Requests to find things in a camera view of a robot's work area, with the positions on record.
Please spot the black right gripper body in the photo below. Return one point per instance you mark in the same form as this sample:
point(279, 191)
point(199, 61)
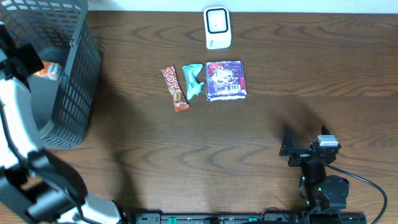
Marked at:
point(300, 157)

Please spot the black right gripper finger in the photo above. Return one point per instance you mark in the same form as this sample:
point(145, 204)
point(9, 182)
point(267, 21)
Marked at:
point(325, 130)
point(287, 143)

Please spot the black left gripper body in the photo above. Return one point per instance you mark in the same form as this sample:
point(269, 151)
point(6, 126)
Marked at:
point(23, 61)

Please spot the orange Kleenex tissue pack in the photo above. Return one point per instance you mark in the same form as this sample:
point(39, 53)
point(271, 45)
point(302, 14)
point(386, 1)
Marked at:
point(51, 71)

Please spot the purple sanitary pad pack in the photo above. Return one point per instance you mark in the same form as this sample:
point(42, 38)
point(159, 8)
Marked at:
point(225, 80)

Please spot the teal flushable wipes pack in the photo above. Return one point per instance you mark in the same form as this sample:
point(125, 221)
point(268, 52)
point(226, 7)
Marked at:
point(191, 72)

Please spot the chocolate bar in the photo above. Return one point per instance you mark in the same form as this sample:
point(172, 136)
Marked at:
point(179, 100)

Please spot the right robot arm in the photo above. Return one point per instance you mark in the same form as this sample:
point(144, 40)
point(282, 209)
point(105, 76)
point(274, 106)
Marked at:
point(324, 193)

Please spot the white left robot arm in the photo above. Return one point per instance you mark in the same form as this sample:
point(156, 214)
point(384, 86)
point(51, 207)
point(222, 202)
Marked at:
point(35, 184)

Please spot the white barcode scanner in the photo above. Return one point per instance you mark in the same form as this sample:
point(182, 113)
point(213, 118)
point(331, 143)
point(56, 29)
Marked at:
point(217, 27)

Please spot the grey plastic shopping basket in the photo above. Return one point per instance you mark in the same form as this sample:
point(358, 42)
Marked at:
point(59, 32)

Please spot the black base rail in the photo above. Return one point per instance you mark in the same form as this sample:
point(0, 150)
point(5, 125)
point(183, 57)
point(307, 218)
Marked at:
point(269, 217)

